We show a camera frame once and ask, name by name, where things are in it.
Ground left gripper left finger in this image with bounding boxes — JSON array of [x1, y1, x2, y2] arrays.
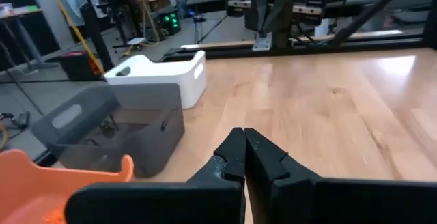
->
[[64, 127, 246, 224]]

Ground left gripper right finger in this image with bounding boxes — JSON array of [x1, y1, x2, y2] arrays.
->
[[244, 127, 437, 224]]

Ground grey plastic bin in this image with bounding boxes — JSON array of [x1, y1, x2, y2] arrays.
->
[[30, 83, 186, 179]]

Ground orange plastic bin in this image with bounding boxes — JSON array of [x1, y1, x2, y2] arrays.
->
[[0, 148, 135, 224]]

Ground white plastic bin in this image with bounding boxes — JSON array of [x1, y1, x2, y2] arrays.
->
[[104, 50, 208, 110]]

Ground black power brick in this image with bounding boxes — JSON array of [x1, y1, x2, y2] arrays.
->
[[13, 111, 31, 129]]

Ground red black equipment case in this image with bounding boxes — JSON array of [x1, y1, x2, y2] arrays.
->
[[59, 50, 103, 81]]

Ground black computer green lights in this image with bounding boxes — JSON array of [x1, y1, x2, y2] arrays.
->
[[158, 8, 182, 36]]

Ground black desk support bar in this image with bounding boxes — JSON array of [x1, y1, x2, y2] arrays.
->
[[327, 0, 419, 46]]

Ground grey metal table legs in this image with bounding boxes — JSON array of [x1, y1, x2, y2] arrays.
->
[[0, 7, 61, 74]]

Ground black aluminium table frame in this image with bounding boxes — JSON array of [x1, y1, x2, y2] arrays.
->
[[160, 29, 437, 63]]

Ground yellow floor cable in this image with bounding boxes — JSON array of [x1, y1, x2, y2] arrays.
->
[[124, 0, 161, 57]]

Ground black metal post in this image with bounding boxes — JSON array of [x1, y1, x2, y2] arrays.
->
[[79, 0, 115, 72]]

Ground grey metal arm base plate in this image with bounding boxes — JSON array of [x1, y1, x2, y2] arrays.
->
[[251, 32, 274, 53]]

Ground black hanging cable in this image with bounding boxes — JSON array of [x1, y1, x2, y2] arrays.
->
[[0, 41, 45, 117]]

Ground yellow hanging cable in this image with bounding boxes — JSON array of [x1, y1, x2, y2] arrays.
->
[[44, 0, 105, 76]]

